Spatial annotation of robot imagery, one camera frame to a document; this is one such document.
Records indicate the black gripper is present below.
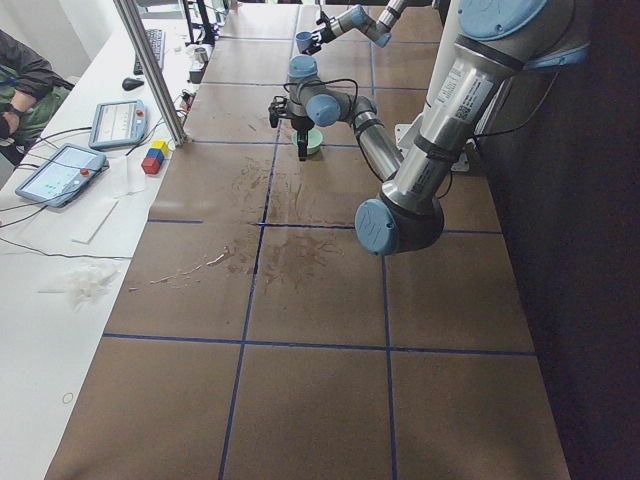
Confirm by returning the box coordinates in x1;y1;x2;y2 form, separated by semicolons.
291;115;314;161
302;23;336;55

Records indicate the blue-grey plastic cup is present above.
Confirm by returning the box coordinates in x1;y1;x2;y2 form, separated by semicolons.
295;31;313;54

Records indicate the light green bowl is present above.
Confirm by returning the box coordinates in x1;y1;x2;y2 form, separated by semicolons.
291;128;323;156

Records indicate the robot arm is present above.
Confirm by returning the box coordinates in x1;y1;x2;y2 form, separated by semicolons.
269;0;592;256
295;0;409;55

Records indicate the steel cup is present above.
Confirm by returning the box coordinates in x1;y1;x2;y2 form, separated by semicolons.
193;45;211;64

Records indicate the black box under cup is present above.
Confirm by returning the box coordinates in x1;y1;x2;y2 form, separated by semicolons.
189;44;214;84

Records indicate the yellow block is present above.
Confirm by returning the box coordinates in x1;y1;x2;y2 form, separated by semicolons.
149;140;170;158

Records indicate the blue block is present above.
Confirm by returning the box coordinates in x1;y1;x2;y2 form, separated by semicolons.
146;148;165;163

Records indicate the red block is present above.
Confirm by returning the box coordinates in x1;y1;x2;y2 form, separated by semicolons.
141;157;163;175

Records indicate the black keyboard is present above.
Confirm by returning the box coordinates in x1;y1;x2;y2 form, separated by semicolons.
133;29;166;75

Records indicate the black computer mouse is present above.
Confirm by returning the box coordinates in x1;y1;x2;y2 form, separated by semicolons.
121;77;145;92

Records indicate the far teach pendant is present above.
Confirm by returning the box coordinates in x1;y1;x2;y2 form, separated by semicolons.
88;100;147;151

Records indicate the teach pendant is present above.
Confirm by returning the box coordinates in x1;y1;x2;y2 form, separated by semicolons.
88;100;147;151
15;143;107;208

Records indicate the white paper sheet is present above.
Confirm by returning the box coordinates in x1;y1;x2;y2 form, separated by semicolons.
70;198;119;244

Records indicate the near teach pendant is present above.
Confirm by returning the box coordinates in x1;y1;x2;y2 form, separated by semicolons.
15;143;107;208

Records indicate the crumpled white tissue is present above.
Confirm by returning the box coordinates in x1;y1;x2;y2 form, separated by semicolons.
36;263;119;311

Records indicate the seated person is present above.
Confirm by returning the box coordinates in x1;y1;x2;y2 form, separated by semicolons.
1;32;74;166

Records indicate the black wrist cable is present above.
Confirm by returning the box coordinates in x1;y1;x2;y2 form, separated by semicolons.
282;77;361;109

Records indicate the aluminium frame post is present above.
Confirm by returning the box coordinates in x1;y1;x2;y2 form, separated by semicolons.
113;0;188;147

